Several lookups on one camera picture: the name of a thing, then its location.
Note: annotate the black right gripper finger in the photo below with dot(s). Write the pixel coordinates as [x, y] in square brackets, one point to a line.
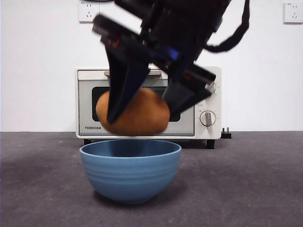
[182, 99]
[125, 78]

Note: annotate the blue ribbed bowl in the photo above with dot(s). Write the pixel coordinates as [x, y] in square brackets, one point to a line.
[130, 172]

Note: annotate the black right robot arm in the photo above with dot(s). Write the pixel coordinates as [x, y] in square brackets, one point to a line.
[177, 6]

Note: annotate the beige oven knob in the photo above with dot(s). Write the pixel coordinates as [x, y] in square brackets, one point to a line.
[207, 118]
[211, 88]

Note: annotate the white Toshiba toaster oven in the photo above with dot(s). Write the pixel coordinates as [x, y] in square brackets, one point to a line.
[219, 104]

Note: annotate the white wall socket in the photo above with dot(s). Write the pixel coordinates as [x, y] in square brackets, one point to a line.
[89, 13]
[293, 13]

